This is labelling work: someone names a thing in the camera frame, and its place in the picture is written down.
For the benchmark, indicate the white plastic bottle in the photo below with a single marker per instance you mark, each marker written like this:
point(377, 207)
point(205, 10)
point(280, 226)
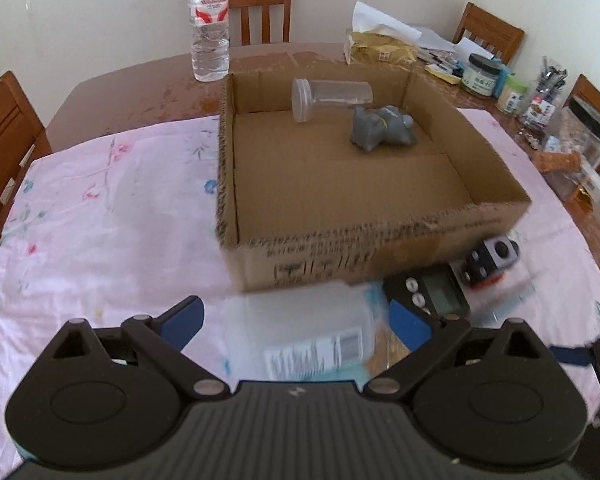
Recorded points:
point(300, 330)

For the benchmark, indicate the clear water bottle red label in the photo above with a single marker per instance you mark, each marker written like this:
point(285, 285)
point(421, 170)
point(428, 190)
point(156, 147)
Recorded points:
point(209, 35)

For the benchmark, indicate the small white box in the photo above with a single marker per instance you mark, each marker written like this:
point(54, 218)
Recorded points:
point(595, 185)

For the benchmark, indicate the cardboard box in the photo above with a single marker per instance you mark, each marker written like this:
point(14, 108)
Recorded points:
point(330, 180)

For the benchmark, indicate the black and red toy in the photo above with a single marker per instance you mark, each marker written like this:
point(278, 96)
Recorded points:
point(490, 260)

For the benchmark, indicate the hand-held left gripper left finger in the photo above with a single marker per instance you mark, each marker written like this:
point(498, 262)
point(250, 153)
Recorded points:
point(182, 322)

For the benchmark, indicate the glass jar black lid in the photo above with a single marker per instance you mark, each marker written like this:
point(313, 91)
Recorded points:
point(480, 77)

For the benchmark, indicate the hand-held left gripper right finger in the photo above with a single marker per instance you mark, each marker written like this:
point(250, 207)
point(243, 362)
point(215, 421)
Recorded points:
point(409, 325)

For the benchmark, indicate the gold tissue packet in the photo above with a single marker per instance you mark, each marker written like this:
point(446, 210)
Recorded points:
point(375, 50)

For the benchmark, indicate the white papers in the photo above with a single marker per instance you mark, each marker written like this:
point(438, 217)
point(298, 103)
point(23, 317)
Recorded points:
point(445, 42)

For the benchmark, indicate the white tissue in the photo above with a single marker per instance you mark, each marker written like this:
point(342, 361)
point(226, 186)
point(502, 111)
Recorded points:
point(380, 20)

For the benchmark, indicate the pink floral tablecloth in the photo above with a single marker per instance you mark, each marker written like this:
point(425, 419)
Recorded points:
point(105, 210)

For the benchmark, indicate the clear pen cup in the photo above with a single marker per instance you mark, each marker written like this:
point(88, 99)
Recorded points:
point(545, 95)

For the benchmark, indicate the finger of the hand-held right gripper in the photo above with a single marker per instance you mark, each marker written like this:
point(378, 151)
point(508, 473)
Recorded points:
point(570, 355)

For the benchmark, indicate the grey toy animal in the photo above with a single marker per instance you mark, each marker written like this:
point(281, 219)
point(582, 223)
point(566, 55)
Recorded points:
point(380, 127)

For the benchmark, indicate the black digital timer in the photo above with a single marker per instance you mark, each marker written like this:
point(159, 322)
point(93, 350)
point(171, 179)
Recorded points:
point(435, 290)

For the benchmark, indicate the clear plastic jar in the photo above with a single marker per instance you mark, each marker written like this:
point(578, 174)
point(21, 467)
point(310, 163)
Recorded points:
point(340, 92)

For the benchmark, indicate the large clear jar black lid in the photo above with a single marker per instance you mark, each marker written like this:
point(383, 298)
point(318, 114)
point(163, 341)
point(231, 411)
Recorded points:
point(577, 140)

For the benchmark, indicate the small jar green lid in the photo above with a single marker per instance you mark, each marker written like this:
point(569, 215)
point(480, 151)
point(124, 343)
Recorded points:
point(512, 95)

